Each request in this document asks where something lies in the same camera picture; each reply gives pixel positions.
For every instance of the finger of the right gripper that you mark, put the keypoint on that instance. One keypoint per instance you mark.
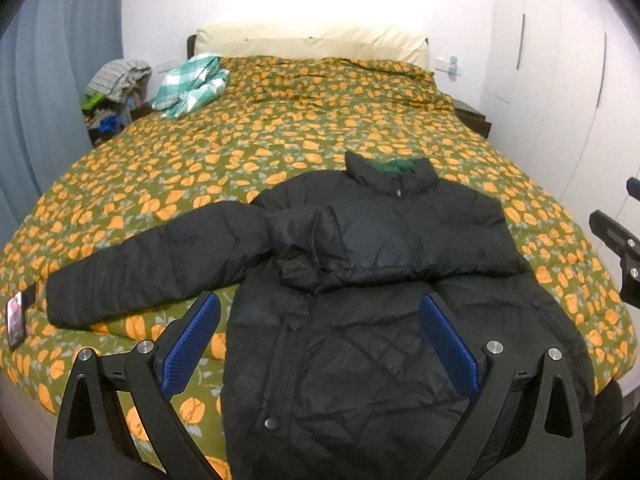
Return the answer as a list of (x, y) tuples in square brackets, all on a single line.
[(633, 188)]

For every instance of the dark nightstand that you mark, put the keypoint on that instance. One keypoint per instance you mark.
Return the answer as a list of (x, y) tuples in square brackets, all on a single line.
[(472, 118)]

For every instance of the wall socket with plug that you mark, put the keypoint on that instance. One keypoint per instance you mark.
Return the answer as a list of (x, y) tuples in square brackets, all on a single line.
[(448, 65)]

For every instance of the green orange floral duvet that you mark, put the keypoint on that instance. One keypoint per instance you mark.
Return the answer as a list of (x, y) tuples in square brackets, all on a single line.
[(278, 118)]

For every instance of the dark wooden headboard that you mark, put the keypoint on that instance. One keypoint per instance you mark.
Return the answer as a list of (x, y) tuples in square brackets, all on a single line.
[(190, 46)]

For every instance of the white wardrobe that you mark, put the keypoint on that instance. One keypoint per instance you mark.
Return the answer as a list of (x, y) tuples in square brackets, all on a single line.
[(562, 94)]

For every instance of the teal plaid cloth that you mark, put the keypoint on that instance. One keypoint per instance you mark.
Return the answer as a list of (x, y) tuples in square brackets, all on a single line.
[(194, 84)]

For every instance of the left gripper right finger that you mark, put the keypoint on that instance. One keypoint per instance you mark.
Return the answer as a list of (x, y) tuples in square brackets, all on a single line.
[(523, 419)]

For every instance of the black puffer jacket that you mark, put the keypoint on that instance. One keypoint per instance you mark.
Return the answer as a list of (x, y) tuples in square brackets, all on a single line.
[(327, 373)]

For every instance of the blue curtain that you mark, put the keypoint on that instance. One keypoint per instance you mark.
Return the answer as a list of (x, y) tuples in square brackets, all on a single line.
[(49, 52)]

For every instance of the cream pillow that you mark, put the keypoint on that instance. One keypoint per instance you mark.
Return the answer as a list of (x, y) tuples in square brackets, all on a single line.
[(362, 43)]

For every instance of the pile of clothes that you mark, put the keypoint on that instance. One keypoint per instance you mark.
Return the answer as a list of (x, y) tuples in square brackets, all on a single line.
[(113, 93)]

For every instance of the black smartphone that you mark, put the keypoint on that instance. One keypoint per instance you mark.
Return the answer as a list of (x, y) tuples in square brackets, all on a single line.
[(15, 320)]

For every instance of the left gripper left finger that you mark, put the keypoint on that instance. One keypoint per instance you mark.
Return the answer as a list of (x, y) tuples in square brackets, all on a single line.
[(92, 439)]

